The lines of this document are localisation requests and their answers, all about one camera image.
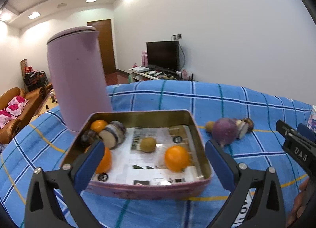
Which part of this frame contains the large cut sugarcane piece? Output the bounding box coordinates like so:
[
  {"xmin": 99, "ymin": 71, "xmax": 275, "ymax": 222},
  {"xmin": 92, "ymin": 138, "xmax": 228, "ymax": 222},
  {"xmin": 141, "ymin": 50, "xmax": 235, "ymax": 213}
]
[{"xmin": 99, "ymin": 121, "xmax": 126, "ymax": 149}]

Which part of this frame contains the brown wooden door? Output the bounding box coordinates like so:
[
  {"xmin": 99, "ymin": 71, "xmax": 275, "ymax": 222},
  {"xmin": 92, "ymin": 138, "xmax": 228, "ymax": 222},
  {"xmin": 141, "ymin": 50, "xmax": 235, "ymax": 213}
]
[{"xmin": 87, "ymin": 19, "xmax": 116, "ymax": 75}]

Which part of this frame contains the large orange mandarin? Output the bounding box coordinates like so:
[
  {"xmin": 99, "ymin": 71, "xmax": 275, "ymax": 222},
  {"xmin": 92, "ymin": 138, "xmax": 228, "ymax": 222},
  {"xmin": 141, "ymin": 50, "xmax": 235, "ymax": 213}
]
[{"xmin": 95, "ymin": 147, "xmax": 112, "ymax": 174}]

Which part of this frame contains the purple round radish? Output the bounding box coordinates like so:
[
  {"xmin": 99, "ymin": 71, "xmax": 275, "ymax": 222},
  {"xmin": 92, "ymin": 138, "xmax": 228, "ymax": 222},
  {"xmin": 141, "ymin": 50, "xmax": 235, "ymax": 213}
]
[{"xmin": 212, "ymin": 118, "xmax": 238, "ymax": 148}]

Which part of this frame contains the dark water chestnut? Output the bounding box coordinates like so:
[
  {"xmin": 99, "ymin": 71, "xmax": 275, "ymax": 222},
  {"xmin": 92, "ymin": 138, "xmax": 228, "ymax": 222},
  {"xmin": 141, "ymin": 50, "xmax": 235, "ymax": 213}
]
[
  {"xmin": 242, "ymin": 118, "xmax": 254, "ymax": 133},
  {"xmin": 81, "ymin": 130, "xmax": 101, "ymax": 145}
]

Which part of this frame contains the brown leather sofa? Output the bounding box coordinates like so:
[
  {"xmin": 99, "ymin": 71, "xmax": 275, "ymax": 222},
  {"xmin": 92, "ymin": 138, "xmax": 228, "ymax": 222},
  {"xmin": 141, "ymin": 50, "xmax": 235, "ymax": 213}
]
[{"xmin": 1, "ymin": 87, "xmax": 46, "ymax": 144}]

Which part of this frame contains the black television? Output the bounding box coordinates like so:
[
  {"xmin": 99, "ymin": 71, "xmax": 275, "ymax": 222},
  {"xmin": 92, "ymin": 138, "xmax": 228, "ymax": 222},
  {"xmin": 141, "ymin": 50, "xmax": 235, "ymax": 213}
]
[{"xmin": 146, "ymin": 41, "xmax": 179, "ymax": 71}]

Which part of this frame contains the pink floral cushion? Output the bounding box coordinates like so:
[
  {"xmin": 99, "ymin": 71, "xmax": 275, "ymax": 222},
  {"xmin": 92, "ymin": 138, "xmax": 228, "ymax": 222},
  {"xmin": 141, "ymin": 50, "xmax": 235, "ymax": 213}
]
[{"xmin": 5, "ymin": 95, "xmax": 28, "ymax": 117}]

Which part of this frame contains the tiny orange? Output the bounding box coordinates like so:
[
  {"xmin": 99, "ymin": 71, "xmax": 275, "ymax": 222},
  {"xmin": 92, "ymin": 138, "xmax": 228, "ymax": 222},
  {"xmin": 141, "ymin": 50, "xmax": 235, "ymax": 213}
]
[{"xmin": 90, "ymin": 119, "xmax": 108, "ymax": 133}]

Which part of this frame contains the brown longan fruit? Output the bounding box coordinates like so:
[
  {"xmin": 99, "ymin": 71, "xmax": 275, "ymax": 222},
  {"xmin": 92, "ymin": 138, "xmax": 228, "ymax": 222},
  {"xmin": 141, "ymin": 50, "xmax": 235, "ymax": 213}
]
[
  {"xmin": 140, "ymin": 137, "xmax": 157, "ymax": 153},
  {"xmin": 205, "ymin": 121, "xmax": 215, "ymax": 133}
]

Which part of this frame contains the white TV stand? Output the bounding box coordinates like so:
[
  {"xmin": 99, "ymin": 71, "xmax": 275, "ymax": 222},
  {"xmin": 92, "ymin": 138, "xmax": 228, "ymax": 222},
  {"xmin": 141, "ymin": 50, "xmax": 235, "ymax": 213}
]
[{"xmin": 129, "ymin": 67, "xmax": 194, "ymax": 83}]

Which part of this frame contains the blue plaid tablecloth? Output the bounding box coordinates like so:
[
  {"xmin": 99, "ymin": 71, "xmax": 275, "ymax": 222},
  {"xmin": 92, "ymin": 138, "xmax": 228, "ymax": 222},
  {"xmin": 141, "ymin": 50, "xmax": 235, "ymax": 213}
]
[{"xmin": 1, "ymin": 80, "xmax": 312, "ymax": 227}]

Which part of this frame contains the small orange mandarin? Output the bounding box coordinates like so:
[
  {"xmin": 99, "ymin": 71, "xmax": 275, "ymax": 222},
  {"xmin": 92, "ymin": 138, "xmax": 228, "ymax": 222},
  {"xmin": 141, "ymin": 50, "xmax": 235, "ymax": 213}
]
[{"xmin": 164, "ymin": 146, "xmax": 191, "ymax": 172}]

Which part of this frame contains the small cut sugarcane piece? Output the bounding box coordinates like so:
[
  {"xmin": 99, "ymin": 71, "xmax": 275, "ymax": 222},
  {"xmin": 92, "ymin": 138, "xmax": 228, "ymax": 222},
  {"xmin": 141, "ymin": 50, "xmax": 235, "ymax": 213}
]
[{"xmin": 236, "ymin": 119, "xmax": 249, "ymax": 139}]

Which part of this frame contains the pink metal tin box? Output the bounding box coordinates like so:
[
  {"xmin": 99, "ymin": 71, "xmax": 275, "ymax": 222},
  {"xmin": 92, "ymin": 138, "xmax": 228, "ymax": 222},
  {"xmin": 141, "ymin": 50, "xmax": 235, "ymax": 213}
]
[{"xmin": 62, "ymin": 110, "xmax": 212, "ymax": 200}]

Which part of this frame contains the white floral enamel mug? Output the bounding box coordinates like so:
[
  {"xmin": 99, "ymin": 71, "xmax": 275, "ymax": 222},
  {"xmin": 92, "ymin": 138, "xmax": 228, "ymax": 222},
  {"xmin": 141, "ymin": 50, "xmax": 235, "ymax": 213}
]
[{"xmin": 306, "ymin": 105, "xmax": 316, "ymax": 133}]

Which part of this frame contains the tall pink cylindrical container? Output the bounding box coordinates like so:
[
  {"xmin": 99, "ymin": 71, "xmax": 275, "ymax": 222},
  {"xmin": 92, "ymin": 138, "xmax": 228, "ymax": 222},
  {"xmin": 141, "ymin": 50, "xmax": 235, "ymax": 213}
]
[{"xmin": 47, "ymin": 26, "xmax": 112, "ymax": 134}]

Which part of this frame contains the person's hand holding gripper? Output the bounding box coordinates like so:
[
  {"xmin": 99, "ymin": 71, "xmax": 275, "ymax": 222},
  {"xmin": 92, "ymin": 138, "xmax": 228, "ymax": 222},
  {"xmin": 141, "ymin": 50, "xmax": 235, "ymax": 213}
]
[{"xmin": 285, "ymin": 178, "xmax": 309, "ymax": 227}]

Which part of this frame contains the printed paper sheet in tin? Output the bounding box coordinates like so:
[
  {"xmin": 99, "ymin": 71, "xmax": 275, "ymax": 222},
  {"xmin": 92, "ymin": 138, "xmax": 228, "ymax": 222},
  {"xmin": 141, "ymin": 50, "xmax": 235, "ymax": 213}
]
[{"xmin": 92, "ymin": 125, "xmax": 205, "ymax": 186}]

